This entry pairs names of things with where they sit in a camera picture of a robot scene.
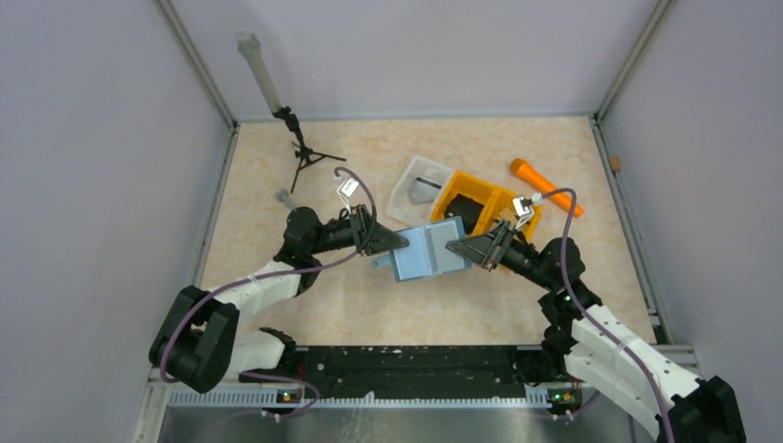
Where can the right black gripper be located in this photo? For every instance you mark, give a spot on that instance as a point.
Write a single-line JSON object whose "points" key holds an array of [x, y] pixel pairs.
{"points": [[482, 249]]}

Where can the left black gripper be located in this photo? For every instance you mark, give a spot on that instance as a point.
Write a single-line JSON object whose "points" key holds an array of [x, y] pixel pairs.
{"points": [[383, 240]]}

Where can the gold credit card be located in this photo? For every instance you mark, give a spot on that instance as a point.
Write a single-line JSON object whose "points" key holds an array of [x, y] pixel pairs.
{"points": [[508, 215]]}

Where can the blue card holder wallet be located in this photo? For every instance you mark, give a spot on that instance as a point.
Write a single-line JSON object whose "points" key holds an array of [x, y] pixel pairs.
{"points": [[426, 254]]}

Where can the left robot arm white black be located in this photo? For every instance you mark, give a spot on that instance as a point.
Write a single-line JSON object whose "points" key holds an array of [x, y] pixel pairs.
{"points": [[197, 343]]}

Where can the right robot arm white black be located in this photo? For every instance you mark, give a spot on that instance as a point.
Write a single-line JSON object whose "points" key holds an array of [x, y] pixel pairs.
{"points": [[586, 341]]}

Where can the black block in bin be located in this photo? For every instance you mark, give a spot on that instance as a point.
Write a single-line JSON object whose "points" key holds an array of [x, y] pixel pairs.
{"points": [[467, 209]]}

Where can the white plastic tray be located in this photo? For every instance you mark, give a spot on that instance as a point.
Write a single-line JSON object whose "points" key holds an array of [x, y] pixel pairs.
{"points": [[399, 207]]}

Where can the yellow two-compartment bin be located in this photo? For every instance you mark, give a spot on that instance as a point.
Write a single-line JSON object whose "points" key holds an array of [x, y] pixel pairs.
{"points": [[493, 198]]}

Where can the grey dumbbell-shaped part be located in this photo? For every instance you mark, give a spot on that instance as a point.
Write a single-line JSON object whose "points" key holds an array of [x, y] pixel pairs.
{"points": [[283, 196]]}

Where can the black mini tripod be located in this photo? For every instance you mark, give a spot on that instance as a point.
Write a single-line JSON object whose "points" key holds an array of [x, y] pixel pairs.
{"points": [[306, 156]]}

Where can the grey tube on tripod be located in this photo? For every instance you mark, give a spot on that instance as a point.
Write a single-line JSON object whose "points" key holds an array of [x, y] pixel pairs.
{"points": [[248, 46]]}

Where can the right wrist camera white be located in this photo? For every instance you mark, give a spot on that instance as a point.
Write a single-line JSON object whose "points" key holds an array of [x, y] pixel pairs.
{"points": [[526, 212]]}

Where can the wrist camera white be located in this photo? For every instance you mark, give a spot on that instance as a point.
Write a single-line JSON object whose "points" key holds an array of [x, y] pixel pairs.
{"points": [[526, 212], [346, 188]]}

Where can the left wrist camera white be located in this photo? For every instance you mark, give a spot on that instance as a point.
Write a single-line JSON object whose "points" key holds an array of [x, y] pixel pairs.
{"points": [[346, 188]]}

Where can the orange plastic cone handle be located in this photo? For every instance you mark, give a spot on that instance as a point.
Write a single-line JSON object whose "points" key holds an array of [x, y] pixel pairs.
{"points": [[526, 172]]}

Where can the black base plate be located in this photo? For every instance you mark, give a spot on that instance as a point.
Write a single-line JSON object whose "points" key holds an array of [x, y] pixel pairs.
{"points": [[427, 372]]}

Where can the small brown wall knob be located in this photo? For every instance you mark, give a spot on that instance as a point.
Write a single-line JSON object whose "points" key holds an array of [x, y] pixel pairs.
{"points": [[614, 163]]}

